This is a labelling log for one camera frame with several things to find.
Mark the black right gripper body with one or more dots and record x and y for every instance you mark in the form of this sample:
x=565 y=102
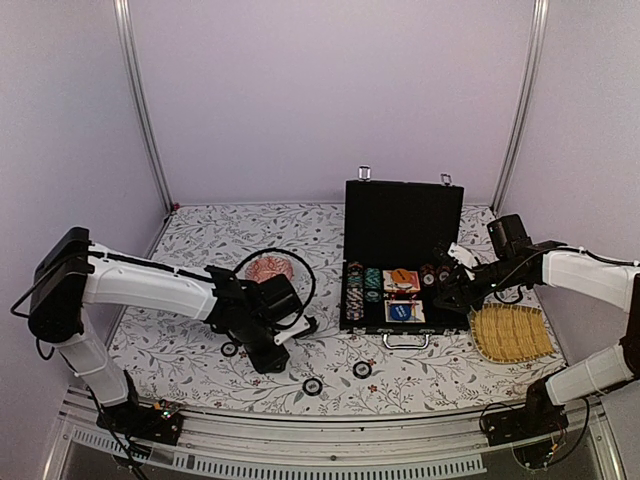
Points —
x=505 y=275

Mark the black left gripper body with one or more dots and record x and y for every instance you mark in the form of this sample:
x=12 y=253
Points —
x=253 y=334

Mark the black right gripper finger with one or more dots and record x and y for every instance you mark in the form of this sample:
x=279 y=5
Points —
x=460 y=297
x=455 y=256

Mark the orange big blind button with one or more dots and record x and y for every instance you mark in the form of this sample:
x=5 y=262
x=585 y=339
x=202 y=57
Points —
x=401 y=276

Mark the red card deck box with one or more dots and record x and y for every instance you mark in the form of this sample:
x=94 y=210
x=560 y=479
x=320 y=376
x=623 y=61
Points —
x=390 y=286

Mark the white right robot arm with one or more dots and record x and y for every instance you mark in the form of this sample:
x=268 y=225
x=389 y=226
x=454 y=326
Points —
x=599 y=294

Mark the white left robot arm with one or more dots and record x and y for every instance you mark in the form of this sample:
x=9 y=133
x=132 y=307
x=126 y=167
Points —
x=77 y=272

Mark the poker chip far left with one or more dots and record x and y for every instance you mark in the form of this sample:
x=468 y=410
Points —
x=229 y=349

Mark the poker chip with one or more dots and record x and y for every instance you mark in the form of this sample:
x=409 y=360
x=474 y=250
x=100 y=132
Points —
x=229 y=349
x=362 y=370

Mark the black poker case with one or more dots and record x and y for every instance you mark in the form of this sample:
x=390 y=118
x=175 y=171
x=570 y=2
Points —
x=394 y=224

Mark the poker chip centre low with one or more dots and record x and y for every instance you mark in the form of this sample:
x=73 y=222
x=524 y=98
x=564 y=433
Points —
x=312 y=387

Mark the woven bamboo tray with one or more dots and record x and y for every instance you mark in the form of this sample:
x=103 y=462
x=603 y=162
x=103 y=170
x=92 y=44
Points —
x=510 y=334

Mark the blue card deck box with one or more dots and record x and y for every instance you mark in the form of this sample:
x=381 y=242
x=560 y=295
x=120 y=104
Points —
x=417 y=311

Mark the blue small blind button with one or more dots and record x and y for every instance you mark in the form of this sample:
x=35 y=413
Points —
x=400 y=312

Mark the green chip row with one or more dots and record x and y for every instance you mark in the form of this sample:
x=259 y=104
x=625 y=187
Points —
x=373 y=285

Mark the poker chip right upper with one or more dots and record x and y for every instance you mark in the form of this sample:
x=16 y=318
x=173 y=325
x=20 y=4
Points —
x=362 y=370

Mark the chrome case handle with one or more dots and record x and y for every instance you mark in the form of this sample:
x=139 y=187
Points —
x=405 y=342

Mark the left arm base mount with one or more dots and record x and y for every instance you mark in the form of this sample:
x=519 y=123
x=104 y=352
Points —
x=160 y=423

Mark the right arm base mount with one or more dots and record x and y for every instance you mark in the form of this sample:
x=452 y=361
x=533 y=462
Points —
x=537 y=417

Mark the front aluminium rail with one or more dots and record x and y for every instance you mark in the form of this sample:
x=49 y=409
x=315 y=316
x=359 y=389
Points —
x=220 y=444

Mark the right aluminium frame post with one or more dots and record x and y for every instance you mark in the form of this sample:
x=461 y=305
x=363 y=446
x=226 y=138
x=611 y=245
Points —
x=533 y=57

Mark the aluminium frame post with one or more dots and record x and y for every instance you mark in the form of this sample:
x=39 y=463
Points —
x=124 y=26
x=533 y=57

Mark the left aluminium frame post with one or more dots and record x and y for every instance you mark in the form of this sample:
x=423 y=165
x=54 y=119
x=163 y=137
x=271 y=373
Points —
x=124 y=26

